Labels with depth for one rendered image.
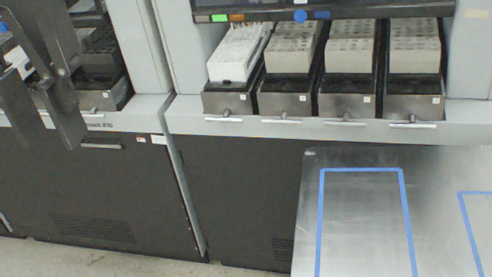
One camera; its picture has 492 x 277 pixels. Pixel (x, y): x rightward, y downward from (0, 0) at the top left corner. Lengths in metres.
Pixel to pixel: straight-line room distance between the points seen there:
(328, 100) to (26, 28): 0.84
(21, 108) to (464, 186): 0.69
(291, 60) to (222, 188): 0.46
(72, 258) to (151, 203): 0.60
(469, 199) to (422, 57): 0.42
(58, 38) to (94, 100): 1.00
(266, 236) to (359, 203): 0.74
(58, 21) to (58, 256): 1.78
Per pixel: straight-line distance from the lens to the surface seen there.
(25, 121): 0.48
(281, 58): 1.18
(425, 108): 1.14
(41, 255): 2.17
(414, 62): 1.16
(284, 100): 1.15
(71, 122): 0.45
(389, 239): 0.77
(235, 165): 1.33
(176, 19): 1.24
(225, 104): 1.21
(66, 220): 1.88
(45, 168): 1.72
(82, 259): 2.05
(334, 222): 0.79
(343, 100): 1.13
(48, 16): 0.38
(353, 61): 1.16
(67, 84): 0.43
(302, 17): 1.10
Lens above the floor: 1.40
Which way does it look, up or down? 36 degrees down
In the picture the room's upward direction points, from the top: 10 degrees counter-clockwise
